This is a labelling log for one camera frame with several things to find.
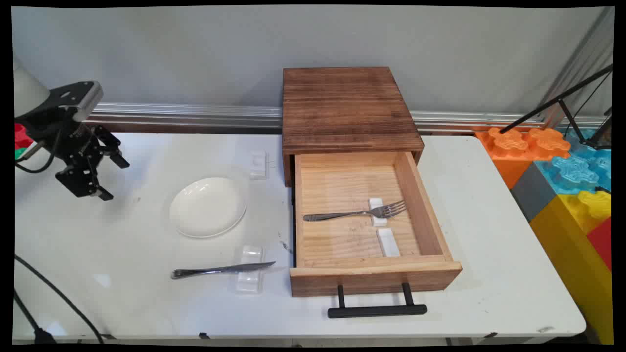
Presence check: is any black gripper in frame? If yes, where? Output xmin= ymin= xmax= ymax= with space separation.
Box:
xmin=27 ymin=117 xmax=131 ymax=201

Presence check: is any silver table knife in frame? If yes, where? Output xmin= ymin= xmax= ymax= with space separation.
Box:
xmin=171 ymin=262 xmax=277 ymax=280

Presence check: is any red foam block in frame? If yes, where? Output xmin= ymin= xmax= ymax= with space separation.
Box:
xmin=587 ymin=218 xmax=613 ymax=272
xmin=15 ymin=123 xmax=35 ymax=150

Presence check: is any white round plate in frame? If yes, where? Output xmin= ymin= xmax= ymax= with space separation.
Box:
xmin=169 ymin=177 xmax=247 ymax=239

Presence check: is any clear rest near knife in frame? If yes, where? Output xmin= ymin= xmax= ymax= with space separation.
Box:
xmin=236 ymin=244 xmax=265 ymax=294

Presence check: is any silver fork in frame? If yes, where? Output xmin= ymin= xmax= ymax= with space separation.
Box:
xmin=303 ymin=199 xmax=407 ymax=222

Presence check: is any dark wooden drawer cabinet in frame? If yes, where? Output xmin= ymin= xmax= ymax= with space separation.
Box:
xmin=282 ymin=66 xmax=425 ymax=187

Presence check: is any orange foam block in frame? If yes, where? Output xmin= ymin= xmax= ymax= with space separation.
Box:
xmin=474 ymin=127 xmax=572 ymax=189

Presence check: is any grey foam block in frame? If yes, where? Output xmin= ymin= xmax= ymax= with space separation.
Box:
xmin=510 ymin=161 xmax=558 ymax=223

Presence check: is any black tripod stand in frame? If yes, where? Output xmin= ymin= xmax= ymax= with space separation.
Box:
xmin=499 ymin=64 xmax=613 ymax=150

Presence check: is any blue foam block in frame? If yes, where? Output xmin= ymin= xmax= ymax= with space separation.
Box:
xmin=535 ymin=128 xmax=613 ymax=196

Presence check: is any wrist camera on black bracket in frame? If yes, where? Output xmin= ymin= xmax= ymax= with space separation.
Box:
xmin=15 ymin=81 xmax=104 ymax=123

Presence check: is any aluminium rail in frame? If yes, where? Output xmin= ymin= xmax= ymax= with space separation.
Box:
xmin=83 ymin=102 xmax=607 ymax=133

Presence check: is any thin black cable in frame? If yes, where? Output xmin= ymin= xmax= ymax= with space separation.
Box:
xmin=14 ymin=130 xmax=104 ymax=344

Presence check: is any thick black cable with plug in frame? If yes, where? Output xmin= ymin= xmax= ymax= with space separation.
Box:
xmin=14 ymin=288 xmax=55 ymax=344

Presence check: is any light wooden drawer, black handle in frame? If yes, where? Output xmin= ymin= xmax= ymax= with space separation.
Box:
xmin=290 ymin=151 xmax=463 ymax=319

